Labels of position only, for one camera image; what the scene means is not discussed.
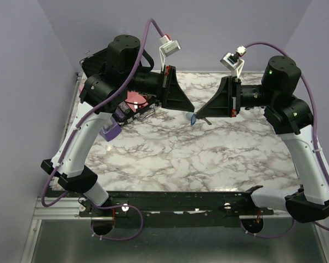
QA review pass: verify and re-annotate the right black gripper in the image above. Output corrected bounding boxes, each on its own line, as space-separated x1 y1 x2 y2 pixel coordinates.
197 76 277 117

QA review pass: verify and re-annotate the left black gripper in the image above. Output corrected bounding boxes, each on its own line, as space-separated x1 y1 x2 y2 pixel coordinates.
123 65 195 112

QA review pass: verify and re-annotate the blue key tag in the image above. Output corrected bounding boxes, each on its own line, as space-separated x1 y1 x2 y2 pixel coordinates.
190 113 197 126

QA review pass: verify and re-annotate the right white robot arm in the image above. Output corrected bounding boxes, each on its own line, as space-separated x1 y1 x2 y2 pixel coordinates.
196 56 329 223

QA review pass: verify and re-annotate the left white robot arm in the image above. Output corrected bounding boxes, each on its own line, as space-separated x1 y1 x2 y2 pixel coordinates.
41 35 195 216

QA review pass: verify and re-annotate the white microphone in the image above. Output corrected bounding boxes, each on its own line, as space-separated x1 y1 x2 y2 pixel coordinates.
185 112 194 120

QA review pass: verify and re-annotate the black poker chip case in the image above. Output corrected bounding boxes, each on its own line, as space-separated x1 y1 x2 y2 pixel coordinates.
80 51 156 126

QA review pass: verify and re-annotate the purple metronome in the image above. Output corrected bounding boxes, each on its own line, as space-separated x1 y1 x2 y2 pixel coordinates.
99 123 122 142

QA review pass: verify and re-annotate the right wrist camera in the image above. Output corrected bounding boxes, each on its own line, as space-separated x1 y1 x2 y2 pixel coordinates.
220 46 246 78

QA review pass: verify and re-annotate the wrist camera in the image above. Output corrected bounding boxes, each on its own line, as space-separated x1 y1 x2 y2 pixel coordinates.
220 46 246 78
159 34 181 70

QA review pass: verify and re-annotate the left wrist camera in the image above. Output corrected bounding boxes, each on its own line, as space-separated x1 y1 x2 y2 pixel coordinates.
159 34 181 70

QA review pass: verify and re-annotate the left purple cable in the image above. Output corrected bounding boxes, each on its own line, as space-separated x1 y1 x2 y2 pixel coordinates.
41 18 168 208

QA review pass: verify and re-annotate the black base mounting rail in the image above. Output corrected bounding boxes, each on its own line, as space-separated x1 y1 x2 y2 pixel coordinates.
79 190 274 228

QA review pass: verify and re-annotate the aluminium frame profile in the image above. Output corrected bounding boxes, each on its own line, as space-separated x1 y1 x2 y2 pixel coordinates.
20 72 84 263

